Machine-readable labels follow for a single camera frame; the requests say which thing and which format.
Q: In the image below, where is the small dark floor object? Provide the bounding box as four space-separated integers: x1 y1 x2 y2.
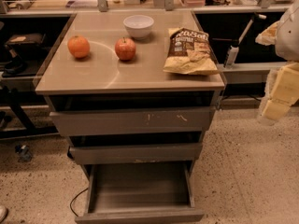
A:
15 145 33 162

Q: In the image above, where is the grey drawer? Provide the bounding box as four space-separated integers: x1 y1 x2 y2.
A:
70 132 202 164
50 91 214 136
75 161 204 224

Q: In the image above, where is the yellow brown chip bag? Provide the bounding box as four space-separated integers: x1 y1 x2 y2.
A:
164 28 219 76

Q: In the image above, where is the white bowl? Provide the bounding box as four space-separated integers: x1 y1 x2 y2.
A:
123 15 154 39

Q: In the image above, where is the black stand left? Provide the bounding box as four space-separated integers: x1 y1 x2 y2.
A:
4 33 46 75

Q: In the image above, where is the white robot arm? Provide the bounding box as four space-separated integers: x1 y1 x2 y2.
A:
255 0 299 125

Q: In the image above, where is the white shoe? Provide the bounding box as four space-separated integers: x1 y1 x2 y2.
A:
0 205 7 223

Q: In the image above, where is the grey top drawer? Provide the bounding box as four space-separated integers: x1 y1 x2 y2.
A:
50 91 214 136

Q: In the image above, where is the white bottle with nozzle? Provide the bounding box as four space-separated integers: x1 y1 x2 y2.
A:
223 13 267 68

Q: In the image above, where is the grey drawer cabinet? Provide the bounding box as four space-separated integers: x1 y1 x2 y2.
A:
35 10 226 224

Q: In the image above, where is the grey bottom drawer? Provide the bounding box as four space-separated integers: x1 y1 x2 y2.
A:
75 161 204 224

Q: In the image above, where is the black floor cable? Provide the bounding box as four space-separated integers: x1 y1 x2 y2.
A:
69 187 90 217

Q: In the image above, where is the red apple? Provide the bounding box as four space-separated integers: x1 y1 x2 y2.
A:
115 37 136 61

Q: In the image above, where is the grey middle drawer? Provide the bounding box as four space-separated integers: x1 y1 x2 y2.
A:
70 132 202 164

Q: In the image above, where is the orange fruit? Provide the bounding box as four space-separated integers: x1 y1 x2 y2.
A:
67 35 90 59

